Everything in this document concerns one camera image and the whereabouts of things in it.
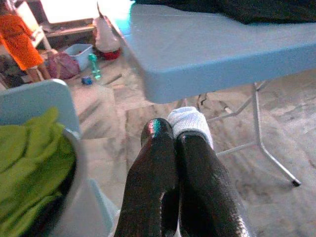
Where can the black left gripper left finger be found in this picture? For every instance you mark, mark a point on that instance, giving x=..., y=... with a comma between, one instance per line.
x=148, y=172

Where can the pink bag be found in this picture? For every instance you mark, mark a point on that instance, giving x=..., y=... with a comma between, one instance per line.
x=61, y=65

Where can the teal plastic toy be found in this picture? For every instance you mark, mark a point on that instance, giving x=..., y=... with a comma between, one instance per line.
x=93, y=66

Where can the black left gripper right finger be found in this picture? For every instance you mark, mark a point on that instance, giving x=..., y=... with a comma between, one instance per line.
x=205, y=185

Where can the grey stick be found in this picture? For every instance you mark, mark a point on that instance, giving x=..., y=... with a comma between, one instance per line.
x=114, y=79

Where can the black cloth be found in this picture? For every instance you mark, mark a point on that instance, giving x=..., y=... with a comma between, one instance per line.
x=247, y=10

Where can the green shirt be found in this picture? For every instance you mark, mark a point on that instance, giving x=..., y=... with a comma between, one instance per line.
x=29, y=160

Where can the small blue toy car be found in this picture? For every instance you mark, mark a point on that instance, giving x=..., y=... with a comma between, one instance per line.
x=87, y=81

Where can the white knit cloth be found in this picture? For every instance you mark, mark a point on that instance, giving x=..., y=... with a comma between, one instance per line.
x=187, y=118

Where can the pale blue plastic bin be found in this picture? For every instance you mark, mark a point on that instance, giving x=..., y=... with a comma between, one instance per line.
x=81, y=56

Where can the white wooden furniture frame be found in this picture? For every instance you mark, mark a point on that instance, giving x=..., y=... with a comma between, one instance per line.
x=42, y=37

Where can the light blue folding table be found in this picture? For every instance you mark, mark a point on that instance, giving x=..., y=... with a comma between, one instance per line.
x=209, y=49

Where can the brown wooden low shelf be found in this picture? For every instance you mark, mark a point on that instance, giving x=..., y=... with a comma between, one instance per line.
x=69, y=29

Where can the person in orange clothes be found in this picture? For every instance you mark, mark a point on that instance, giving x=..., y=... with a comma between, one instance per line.
x=17, y=42

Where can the light blue plastic chair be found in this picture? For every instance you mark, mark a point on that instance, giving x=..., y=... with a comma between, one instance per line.
x=37, y=98

